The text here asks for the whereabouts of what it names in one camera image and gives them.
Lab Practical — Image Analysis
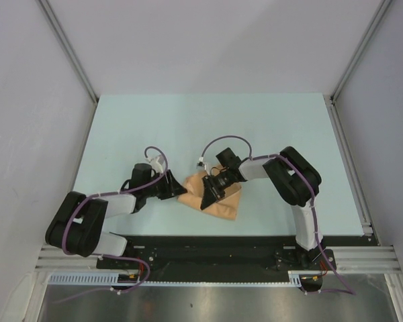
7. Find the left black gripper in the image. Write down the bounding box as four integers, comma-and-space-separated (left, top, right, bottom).
143, 169, 187, 200

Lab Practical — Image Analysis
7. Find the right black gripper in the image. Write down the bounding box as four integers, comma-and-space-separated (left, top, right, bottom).
201, 169, 234, 211

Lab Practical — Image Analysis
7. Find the orange cloth napkin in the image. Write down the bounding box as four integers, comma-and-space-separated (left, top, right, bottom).
178, 170, 242, 221

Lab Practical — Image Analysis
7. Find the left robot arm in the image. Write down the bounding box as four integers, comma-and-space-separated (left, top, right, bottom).
45, 163, 187, 268

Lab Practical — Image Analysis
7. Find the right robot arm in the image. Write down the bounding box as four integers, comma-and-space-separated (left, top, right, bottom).
200, 146, 324, 269

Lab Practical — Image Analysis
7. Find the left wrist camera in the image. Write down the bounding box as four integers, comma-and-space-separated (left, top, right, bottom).
146, 155, 167, 174

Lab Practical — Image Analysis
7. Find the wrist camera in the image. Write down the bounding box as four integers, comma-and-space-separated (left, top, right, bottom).
196, 157, 212, 173
146, 155, 167, 174

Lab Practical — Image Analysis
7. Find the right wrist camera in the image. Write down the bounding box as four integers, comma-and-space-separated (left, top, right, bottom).
196, 157, 212, 173

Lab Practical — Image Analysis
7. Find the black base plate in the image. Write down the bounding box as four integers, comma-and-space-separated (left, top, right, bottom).
96, 236, 337, 283

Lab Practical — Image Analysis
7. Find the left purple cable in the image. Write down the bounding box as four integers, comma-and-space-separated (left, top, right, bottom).
61, 146, 170, 256

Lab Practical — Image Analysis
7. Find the purple cable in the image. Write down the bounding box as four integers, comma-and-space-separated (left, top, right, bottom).
61, 146, 170, 256
197, 134, 357, 296

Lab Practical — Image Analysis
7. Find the grey slotted cable duct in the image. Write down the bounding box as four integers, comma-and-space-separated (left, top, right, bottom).
48, 270, 323, 288

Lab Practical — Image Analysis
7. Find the right aluminium frame post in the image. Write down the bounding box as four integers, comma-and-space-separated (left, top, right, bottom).
330, 0, 395, 101

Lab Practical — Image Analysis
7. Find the aluminium frame post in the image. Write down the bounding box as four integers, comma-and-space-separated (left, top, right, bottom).
330, 0, 395, 101
33, 0, 99, 103

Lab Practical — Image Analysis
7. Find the right aluminium side rail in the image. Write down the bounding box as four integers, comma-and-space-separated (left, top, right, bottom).
324, 95, 378, 239

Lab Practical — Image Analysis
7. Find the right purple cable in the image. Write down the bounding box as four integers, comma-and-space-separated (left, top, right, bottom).
197, 134, 357, 296

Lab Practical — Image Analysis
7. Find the left aluminium frame post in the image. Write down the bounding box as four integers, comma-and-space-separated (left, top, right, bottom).
33, 0, 99, 103

